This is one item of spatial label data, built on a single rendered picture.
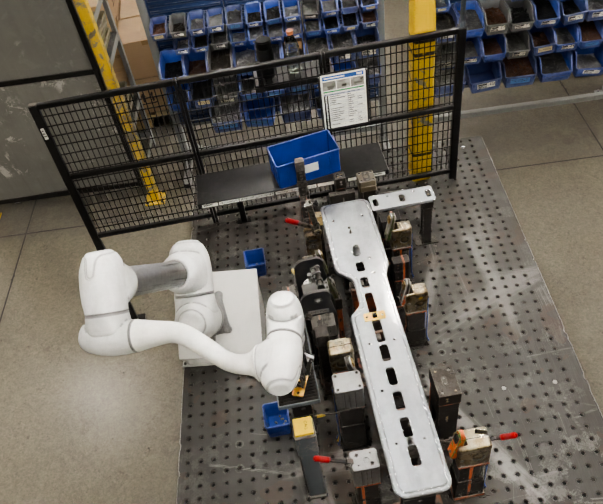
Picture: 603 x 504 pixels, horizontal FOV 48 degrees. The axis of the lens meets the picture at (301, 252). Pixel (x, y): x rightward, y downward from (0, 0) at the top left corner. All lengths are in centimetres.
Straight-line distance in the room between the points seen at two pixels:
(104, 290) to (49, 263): 265
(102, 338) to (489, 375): 152
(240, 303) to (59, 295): 189
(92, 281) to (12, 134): 270
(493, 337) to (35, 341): 266
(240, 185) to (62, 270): 181
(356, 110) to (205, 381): 140
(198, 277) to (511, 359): 130
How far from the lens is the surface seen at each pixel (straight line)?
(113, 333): 209
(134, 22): 544
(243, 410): 278
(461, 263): 318
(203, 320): 258
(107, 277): 208
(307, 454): 227
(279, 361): 180
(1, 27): 427
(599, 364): 381
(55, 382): 406
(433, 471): 227
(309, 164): 307
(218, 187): 318
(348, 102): 314
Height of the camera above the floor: 305
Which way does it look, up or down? 46 degrees down
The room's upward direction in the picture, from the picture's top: 9 degrees counter-clockwise
